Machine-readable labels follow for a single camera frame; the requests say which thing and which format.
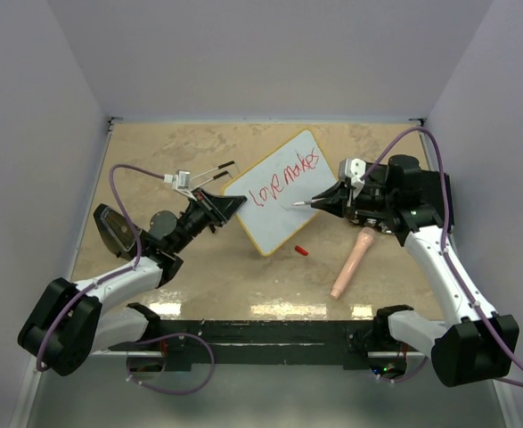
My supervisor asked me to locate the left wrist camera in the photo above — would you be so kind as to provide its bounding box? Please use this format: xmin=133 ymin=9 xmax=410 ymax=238
xmin=163 ymin=170 xmax=194 ymax=199

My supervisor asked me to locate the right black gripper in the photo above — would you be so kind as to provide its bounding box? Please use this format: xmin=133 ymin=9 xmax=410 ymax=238
xmin=312 ymin=178 xmax=396 ymax=221

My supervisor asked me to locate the black base bar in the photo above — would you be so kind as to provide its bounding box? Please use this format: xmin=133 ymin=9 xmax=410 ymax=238
xmin=110 ymin=320 xmax=414 ymax=371

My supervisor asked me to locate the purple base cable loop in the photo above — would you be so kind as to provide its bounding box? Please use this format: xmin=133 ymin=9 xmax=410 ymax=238
xmin=126 ymin=333 xmax=217 ymax=396

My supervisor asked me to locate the pink toy microphone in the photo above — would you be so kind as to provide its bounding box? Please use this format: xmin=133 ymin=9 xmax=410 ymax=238
xmin=329 ymin=226 xmax=376 ymax=300

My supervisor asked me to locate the black hard case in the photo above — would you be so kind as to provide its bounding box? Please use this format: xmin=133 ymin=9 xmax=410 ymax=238
xmin=353 ymin=165 xmax=444 ymax=235

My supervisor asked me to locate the red marker cap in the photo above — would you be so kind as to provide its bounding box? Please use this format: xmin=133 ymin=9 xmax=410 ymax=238
xmin=295 ymin=245 xmax=308 ymax=257

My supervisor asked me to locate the wire whiteboard stand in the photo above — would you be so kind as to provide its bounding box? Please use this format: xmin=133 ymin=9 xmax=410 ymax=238
xmin=191 ymin=160 xmax=237 ymax=188

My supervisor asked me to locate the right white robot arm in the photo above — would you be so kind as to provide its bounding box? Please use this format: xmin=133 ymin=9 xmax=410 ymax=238
xmin=309 ymin=155 xmax=519 ymax=387

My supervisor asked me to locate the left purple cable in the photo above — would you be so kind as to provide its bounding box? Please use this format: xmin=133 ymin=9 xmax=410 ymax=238
xmin=36 ymin=163 xmax=168 ymax=374

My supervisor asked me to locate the yellow framed whiteboard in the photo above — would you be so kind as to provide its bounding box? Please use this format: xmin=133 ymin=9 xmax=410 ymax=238
xmin=222 ymin=129 xmax=337 ymax=257

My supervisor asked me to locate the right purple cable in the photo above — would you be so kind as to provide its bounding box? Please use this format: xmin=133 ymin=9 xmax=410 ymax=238
xmin=363 ymin=126 xmax=523 ymax=396

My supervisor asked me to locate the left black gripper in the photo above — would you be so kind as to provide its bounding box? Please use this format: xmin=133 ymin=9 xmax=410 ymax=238
xmin=172 ymin=187 xmax=246 ymax=253

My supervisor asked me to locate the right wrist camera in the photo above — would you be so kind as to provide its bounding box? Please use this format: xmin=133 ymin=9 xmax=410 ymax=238
xmin=338 ymin=158 xmax=366 ymax=197

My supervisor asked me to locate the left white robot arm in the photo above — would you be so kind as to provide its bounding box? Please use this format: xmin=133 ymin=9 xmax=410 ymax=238
xmin=17 ymin=188 xmax=248 ymax=376

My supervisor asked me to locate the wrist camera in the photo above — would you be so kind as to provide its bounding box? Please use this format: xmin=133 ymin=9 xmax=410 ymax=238
xmin=338 ymin=158 xmax=366 ymax=197
xmin=163 ymin=170 xmax=194 ymax=199

